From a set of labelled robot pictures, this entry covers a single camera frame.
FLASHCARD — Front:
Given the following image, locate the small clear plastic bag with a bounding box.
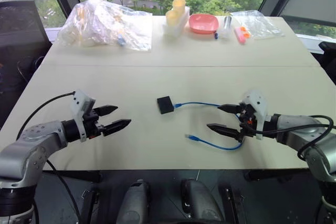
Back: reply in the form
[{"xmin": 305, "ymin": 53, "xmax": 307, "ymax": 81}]
[{"xmin": 230, "ymin": 9, "xmax": 286, "ymax": 40}]

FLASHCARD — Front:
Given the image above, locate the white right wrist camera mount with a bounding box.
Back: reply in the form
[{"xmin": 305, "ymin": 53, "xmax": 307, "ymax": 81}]
[{"xmin": 240, "ymin": 89, "xmax": 268, "ymax": 140}]

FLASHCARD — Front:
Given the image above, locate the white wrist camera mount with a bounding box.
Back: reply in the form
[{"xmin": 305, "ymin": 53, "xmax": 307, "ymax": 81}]
[
  {"xmin": 240, "ymin": 89, "xmax": 268, "ymax": 140},
  {"xmin": 70, "ymin": 90, "xmax": 96, "ymax": 142}
]

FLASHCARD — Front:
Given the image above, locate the black office chair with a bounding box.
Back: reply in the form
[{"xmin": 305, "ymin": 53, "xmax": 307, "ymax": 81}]
[{"xmin": 0, "ymin": 0, "xmax": 51, "ymax": 127}]

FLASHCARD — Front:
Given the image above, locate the pink plastic bowl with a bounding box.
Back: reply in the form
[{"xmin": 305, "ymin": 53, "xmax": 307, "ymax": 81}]
[{"xmin": 188, "ymin": 14, "xmax": 219, "ymax": 35}]

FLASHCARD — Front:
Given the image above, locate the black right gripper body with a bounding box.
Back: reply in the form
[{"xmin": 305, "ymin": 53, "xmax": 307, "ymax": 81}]
[{"xmin": 238, "ymin": 101, "xmax": 258, "ymax": 140}]

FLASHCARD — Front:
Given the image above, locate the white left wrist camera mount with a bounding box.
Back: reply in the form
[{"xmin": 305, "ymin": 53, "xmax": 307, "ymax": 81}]
[{"xmin": 70, "ymin": 90, "xmax": 96, "ymax": 142}]

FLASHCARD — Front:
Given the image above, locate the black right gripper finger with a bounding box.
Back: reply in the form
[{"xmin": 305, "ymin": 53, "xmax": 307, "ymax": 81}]
[
  {"xmin": 217, "ymin": 104, "xmax": 242, "ymax": 113},
  {"xmin": 206, "ymin": 123, "xmax": 243, "ymax": 141}
]

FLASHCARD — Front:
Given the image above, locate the small black box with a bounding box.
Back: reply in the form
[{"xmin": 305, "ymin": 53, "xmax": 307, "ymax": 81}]
[{"xmin": 156, "ymin": 95, "xmax": 175, "ymax": 115}]

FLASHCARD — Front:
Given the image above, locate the pink block with orange caps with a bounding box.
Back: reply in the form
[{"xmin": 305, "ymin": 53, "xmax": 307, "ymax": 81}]
[{"xmin": 234, "ymin": 26, "xmax": 251, "ymax": 44}]

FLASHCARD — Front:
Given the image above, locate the clear plastic cup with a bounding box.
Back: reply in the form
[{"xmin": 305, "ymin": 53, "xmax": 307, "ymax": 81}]
[{"xmin": 219, "ymin": 15, "xmax": 233, "ymax": 38}]

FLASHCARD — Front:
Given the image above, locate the blue Ethernet cable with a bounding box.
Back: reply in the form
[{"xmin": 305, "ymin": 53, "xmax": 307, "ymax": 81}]
[{"xmin": 173, "ymin": 101, "xmax": 244, "ymax": 151}]

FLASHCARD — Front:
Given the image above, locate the large clear plastic bag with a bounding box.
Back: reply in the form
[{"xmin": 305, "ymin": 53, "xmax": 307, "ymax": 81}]
[{"xmin": 57, "ymin": 0, "xmax": 153, "ymax": 52}]

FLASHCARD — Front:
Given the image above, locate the dark rounded robot leg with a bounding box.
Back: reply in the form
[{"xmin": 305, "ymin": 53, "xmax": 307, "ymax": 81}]
[
  {"xmin": 180, "ymin": 178, "xmax": 225, "ymax": 224},
  {"xmin": 116, "ymin": 179, "xmax": 151, "ymax": 224}
]

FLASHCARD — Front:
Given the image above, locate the yellow plastic cup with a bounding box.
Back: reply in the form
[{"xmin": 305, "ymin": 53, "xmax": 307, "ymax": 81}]
[
  {"xmin": 165, "ymin": 10, "xmax": 180, "ymax": 27},
  {"xmin": 172, "ymin": 0, "xmax": 187, "ymax": 16}
]

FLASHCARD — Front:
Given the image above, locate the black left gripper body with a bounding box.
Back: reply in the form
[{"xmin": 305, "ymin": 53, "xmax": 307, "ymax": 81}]
[{"xmin": 82, "ymin": 108, "xmax": 106, "ymax": 139}]

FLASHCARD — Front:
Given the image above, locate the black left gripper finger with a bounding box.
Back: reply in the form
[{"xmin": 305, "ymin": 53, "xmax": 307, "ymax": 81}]
[
  {"xmin": 101, "ymin": 119, "xmax": 132, "ymax": 137},
  {"xmin": 93, "ymin": 105, "xmax": 119, "ymax": 116}
]

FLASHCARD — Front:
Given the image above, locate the white plastic holder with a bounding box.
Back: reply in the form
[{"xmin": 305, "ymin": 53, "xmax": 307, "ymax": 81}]
[{"xmin": 162, "ymin": 5, "xmax": 191, "ymax": 37}]

